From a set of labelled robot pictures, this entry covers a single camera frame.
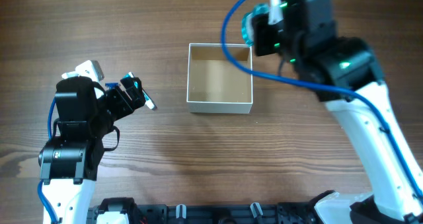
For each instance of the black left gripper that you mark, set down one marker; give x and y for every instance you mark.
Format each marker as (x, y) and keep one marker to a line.
(125, 96)

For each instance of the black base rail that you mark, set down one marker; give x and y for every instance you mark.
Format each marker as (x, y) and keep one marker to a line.
(284, 212)

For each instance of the blue disposable razor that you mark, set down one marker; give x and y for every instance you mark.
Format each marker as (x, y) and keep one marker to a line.
(112, 85)

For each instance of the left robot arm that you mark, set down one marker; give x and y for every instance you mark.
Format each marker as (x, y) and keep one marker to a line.
(70, 158)

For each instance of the blue mouthwash bottle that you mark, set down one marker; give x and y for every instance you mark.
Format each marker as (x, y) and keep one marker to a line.
(247, 31)

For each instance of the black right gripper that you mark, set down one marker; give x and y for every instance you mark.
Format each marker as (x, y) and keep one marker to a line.
(264, 39)

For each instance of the white square container box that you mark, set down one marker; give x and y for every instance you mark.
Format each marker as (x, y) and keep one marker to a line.
(214, 84)

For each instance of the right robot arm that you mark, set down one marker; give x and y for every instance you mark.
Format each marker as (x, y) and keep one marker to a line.
(347, 78)

